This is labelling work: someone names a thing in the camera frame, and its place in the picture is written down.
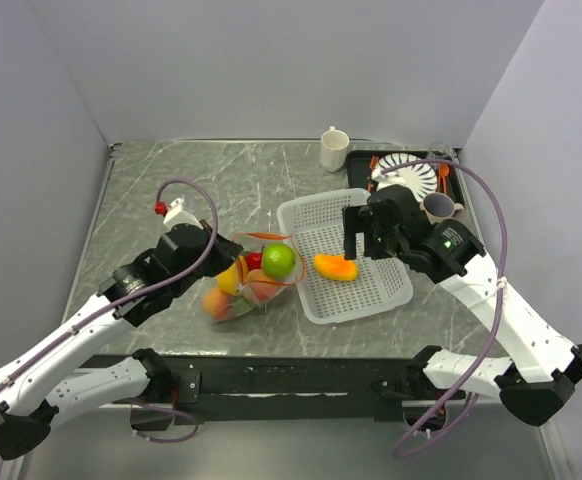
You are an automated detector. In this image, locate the white plastic perforated basket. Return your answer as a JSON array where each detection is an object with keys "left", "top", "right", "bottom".
[{"left": 277, "top": 188, "right": 413, "bottom": 325}]

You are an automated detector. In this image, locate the orange yellow mango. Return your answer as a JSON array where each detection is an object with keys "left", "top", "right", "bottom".
[{"left": 313, "top": 254, "right": 358, "bottom": 282}]

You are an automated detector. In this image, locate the yellow bell pepper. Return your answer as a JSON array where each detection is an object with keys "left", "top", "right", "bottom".
[{"left": 216, "top": 264, "right": 241, "bottom": 296}]

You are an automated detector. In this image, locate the red bell pepper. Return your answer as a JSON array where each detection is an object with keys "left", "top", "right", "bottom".
[{"left": 244, "top": 252, "right": 263, "bottom": 271}]

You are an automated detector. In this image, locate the clear zip bag orange zipper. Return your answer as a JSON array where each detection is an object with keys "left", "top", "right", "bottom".
[{"left": 202, "top": 232, "right": 307, "bottom": 322}]

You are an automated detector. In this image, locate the green apple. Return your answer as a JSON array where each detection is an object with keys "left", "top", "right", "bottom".
[{"left": 261, "top": 243, "right": 296, "bottom": 279}]

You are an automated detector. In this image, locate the peach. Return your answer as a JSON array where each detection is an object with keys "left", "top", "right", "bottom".
[
  {"left": 202, "top": 288, "right": 233, "bottom": 321},
  {"left": 245, "top": 269, "right": 280, "bottom": 303}
]

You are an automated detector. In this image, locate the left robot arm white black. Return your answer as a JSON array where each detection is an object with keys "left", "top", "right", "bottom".
[{"left": 0, "top": 223, "right": 243, "bottom": 460}]

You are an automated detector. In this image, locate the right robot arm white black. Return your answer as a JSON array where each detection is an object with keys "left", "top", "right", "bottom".
[{"left": 343, "top": 186, "right": 582, "bottom": 427}]

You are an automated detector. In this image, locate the beige mug purple inside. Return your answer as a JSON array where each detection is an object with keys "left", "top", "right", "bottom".
[{"left": 420, "top": 192, "right": 464, "bottom": 225}]

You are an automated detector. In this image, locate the black white striped plate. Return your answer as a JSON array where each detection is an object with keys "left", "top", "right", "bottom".
[{"left": 376, "top": 153, "right": 438, "bottom": 202}]

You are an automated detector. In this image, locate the black rectangular tray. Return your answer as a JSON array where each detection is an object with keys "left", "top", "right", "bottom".
[{"left": 345, "top": 150, "right": 466, "bottom": 206}]

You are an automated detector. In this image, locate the orange plastic fork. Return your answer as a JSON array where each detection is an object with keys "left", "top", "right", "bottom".
[{"left": 366, "top": 155, "right": 379, "bottom": 193}]

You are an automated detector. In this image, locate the orange plastic spoon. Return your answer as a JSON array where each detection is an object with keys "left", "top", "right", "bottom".
[{"left": 438, "top": 163, "right": 450, "bottom": 195}]

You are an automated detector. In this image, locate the white ceramic mug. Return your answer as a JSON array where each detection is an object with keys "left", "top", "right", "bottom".
[{"left": 319, "top": 126, "right": 350, "bottom": 173}]

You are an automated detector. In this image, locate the clear glass cup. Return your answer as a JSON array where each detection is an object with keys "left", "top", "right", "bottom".
[{"left": 427, "top": 141, "right": 451, "bottom": 160}]

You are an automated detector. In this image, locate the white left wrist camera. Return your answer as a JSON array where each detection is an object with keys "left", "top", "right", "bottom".
[{"left": 154, "top": 196, "right": 202, "bottom": 230}]

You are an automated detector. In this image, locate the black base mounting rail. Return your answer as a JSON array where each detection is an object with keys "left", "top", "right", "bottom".
[{"left": 105, "top": 353, "right": 472, "bottom": 431}]

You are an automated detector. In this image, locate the aluminium extrusion frame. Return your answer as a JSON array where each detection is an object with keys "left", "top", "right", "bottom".
[{"left": 0, "top": 142, "right": 572, "bottom": 480}]

